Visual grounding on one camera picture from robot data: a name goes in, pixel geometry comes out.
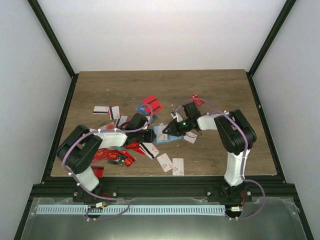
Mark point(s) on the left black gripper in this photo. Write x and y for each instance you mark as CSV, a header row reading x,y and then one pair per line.
x,y
150,139

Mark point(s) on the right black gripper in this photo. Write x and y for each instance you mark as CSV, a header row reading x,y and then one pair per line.
x,y
174,129

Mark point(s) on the white card edgewise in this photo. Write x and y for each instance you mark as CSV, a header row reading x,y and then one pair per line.
x,y
161,136

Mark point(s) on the teal card holder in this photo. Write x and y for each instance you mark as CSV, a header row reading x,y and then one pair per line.
x,y
169,137

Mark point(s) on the white striped sunset card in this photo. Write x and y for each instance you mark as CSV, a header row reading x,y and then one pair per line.
x,y
147,149

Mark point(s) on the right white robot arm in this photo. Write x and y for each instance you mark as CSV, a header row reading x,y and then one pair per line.
x,y
235,132

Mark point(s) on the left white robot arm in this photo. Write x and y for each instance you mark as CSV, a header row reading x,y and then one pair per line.
x,y
79,149

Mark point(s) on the white VIP sunset card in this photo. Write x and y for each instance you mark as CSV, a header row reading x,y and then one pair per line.
x,y
190,137

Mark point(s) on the black VIP card upper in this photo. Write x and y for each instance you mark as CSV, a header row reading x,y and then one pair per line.
x,y
154,118

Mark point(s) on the white card red circle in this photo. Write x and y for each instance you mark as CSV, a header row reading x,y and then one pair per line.
x,y
108,126

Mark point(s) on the blue VIP card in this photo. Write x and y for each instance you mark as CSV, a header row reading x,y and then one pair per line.
x,y
141,109

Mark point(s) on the red vip card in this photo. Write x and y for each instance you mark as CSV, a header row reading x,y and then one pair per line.
x,y
129,158
106,154

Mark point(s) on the white card vertical stripe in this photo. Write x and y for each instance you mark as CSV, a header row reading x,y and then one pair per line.
x,y
114,112

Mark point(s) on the white blossom card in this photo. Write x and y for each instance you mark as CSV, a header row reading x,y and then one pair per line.
x,y
177,166
165,162

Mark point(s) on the red card far right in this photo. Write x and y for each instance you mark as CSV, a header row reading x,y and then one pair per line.
x,y
197,100

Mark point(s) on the red VIP card left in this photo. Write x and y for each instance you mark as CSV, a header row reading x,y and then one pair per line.
x,y
106,154

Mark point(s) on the white card black stripe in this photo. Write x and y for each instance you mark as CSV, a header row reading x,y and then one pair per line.
x,y
101,110

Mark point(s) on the red stripe card front edge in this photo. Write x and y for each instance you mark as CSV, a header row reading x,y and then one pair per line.
x,y
98,171

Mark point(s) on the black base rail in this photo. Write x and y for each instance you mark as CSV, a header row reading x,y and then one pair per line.
x,y
161,186

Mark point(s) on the light blue slotted rail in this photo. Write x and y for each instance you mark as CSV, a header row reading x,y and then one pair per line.
x,y
203,210

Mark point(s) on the black frame post left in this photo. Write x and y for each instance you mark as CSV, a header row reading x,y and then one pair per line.
x,y
41,17

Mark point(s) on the black frame post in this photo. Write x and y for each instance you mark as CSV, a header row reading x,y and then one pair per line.
x,y
276,27
41,17

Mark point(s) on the black frame post right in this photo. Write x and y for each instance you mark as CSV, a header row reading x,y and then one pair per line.
x,y
276,27

